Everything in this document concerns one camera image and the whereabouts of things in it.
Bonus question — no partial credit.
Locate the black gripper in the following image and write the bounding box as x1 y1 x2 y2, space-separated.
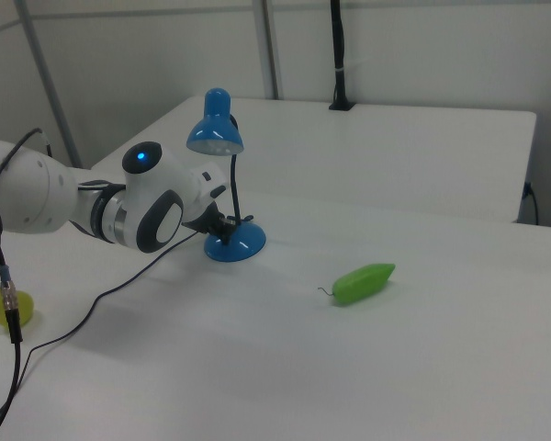
181 197 241 246

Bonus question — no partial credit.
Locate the blue gooseneck desk lamp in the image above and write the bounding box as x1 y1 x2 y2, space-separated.
186 86 267 264

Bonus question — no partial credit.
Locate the green toy chili pepper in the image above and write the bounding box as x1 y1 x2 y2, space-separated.
318 262 397 307

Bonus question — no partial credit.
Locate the dark lamp power cable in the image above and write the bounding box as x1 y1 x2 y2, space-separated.
0 215 254 441

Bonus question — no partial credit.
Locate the grey wall partition post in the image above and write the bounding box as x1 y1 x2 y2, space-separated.
255 0 285 100

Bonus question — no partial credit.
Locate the black clamped camera pole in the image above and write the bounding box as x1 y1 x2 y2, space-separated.
328 0 355 111

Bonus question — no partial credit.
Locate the black robot cable with connector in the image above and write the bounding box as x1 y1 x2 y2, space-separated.
0 127 57 441

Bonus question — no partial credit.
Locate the black cable at wall outlet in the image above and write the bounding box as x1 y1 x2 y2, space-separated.
523 181 541 226

